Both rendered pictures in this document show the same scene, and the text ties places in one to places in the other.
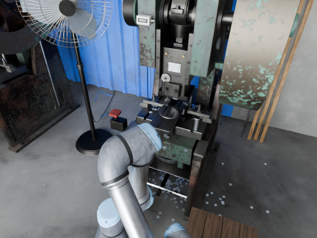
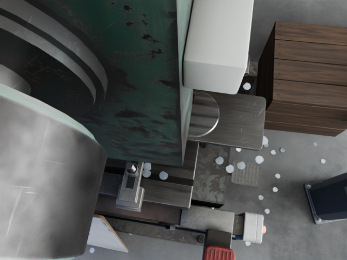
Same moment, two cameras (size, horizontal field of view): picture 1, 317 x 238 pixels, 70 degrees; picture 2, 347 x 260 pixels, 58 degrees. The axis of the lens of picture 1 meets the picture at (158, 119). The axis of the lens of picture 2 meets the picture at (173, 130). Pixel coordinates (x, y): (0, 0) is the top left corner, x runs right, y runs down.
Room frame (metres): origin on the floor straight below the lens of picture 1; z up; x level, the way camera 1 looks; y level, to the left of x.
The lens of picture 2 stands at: (1.24, 0.20, 1.50)
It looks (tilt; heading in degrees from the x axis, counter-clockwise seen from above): 72 degrees down; 264
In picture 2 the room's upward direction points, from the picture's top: 6 degrees counter-clockwise
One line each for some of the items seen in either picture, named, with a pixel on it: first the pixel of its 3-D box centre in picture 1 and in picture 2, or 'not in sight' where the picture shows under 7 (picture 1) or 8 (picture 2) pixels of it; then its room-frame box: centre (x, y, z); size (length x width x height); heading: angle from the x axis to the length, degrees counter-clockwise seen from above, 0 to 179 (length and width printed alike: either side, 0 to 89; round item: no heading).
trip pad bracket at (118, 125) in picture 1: (119, 130); (214, 249); (1.17, 0.26, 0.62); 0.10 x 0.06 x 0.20; 68
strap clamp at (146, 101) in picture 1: (152, 100); (132, 173); (1.33, 0.04, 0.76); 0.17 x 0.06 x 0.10; 68
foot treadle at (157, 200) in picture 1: (165, 180); (192, 166); (1.15, -0.06, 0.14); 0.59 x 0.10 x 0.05; 158
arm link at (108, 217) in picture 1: (112, 215); not in sight; (0.56, 0.20, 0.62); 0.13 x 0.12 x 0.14; 129
